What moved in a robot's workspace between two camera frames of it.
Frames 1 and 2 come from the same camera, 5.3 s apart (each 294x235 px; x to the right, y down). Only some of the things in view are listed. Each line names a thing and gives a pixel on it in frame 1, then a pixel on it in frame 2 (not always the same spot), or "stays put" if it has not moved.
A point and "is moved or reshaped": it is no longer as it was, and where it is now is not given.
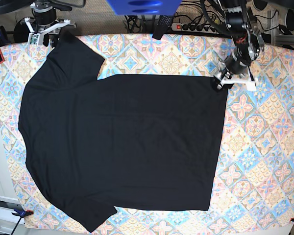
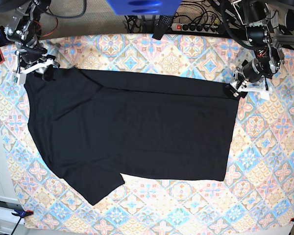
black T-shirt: x=96 y=146 is moved or reshaped
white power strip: x=195 y=28 stays put
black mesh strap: x=164 y=22 stays put
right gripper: x=234 y=66 -> x=249 y=71
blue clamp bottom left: x=22 y=213 stays put
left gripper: x=46 y=36 -> x=40 y=62
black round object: x=292 y=19 stays put
